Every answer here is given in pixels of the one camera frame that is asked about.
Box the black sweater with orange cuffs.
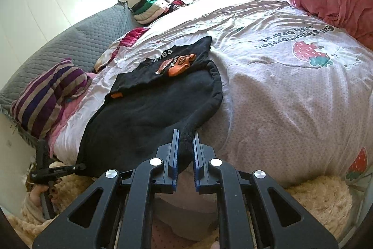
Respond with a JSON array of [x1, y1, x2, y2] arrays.
[[77, 36, 223, 178]]

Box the stack of folded clothes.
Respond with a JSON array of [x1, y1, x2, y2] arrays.
[[131, 0, 188, 25]]

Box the left hand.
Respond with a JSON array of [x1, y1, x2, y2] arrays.
[[29, 184, 58, 209]]

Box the purple striped pillow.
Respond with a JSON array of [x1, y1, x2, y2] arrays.
[[11, 59, 92, 139]]

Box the cream fluffy rug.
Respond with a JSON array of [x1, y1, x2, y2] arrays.
[[6, 171, 353, 248]]

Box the pink strawberry print duvet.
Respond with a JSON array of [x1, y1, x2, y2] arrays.
[[52, 0, 372, 185]]

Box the grey quilted headboard cover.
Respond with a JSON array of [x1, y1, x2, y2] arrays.
[[1, 1, 138, 116]]

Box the red and cream pillow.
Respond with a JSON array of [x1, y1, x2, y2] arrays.
[[93, 27, 149, 73]]

